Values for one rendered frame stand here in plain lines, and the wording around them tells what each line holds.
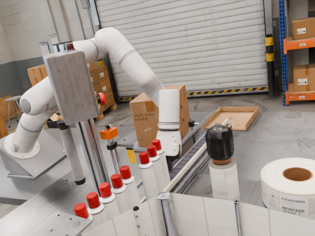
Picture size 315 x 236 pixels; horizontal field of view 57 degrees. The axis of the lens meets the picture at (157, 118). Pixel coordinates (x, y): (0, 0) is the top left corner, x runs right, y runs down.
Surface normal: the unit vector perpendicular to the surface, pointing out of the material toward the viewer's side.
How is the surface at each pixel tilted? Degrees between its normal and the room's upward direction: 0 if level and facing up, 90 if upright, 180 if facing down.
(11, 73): 90
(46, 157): 45
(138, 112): 90
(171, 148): 69
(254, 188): 0
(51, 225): 0
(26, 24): 90
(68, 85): 90
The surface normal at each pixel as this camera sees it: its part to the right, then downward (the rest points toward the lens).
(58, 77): 0.40, 0.22
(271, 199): -0.90, 0.29
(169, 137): -0.48, -0.02
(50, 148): 0.51, -0.69
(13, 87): 0.91, -0.04
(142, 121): -0.33, 0.36
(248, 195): -0.18, -0.93
